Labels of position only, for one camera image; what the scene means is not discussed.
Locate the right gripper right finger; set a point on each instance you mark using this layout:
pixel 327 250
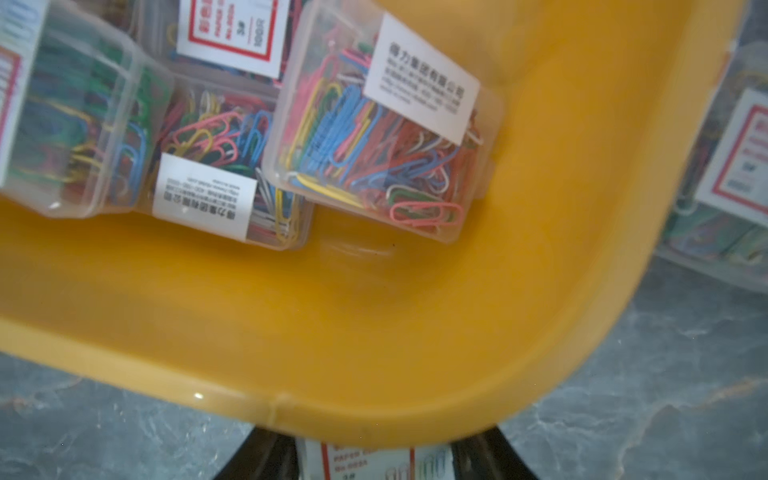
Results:
pixel 488 456

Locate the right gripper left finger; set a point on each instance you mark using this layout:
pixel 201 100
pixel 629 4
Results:
pixel 263 455

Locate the clear paper clip box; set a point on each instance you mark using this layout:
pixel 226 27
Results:
pixel 332 462

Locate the yellow plastic tray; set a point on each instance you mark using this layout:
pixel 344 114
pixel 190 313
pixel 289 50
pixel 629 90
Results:
pixel 371 336

